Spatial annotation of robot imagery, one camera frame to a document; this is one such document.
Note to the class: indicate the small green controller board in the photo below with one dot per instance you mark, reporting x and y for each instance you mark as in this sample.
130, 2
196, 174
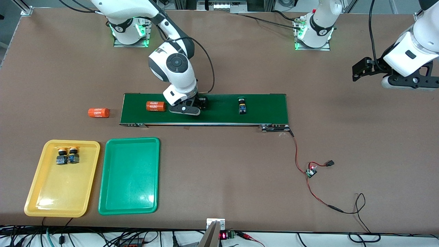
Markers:
311, 172

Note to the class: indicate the green push button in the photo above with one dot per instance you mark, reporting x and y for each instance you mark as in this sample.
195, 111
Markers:
242, 109

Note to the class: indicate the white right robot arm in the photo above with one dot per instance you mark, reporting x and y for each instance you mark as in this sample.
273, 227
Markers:
178, 79

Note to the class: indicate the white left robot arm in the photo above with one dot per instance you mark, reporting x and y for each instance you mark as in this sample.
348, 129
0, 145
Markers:
320, 24

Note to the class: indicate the green conveyor belt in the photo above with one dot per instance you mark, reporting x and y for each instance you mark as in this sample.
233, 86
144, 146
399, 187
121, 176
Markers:
219, 116

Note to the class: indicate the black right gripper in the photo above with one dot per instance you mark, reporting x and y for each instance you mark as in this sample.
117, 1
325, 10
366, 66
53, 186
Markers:
200, 101

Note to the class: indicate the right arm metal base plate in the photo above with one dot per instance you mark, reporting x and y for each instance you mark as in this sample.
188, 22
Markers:
132, 45

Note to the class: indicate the black connector with red lead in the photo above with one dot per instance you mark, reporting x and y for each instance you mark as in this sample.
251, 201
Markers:
330, 163

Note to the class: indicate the yellow push button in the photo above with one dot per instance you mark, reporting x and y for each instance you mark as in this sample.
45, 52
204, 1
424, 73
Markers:
61, 160
73, 159

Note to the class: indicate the silver device with white lights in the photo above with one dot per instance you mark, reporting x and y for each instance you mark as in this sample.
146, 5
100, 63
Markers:
221, 6

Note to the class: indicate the green plastic tray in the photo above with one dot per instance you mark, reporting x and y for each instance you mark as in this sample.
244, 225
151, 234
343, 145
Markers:
128, 175

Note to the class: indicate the yellow plastic tray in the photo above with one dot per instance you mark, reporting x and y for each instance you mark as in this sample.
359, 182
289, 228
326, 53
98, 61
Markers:
61, 192

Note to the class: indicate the grey metal post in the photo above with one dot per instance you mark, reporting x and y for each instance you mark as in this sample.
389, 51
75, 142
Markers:
209, 238

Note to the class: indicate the red digit display module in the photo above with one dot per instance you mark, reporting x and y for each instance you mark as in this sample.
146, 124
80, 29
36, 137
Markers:
223, 235

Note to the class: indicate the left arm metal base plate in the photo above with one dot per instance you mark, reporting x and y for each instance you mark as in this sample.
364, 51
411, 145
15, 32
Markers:
313, 49

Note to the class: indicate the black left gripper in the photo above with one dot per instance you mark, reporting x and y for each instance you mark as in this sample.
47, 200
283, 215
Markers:
376, 67

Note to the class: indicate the aluminium frame post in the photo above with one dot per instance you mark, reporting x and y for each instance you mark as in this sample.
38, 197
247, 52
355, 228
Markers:
25, 9

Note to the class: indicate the red black connector block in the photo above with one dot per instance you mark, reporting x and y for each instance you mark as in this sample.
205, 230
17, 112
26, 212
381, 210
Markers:
132, 244

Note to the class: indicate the silver mounting bracket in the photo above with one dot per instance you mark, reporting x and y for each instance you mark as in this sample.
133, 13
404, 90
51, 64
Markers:
210, 223

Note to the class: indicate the red clip lead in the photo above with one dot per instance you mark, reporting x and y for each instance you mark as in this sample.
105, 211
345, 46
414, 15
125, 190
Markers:
247, 236

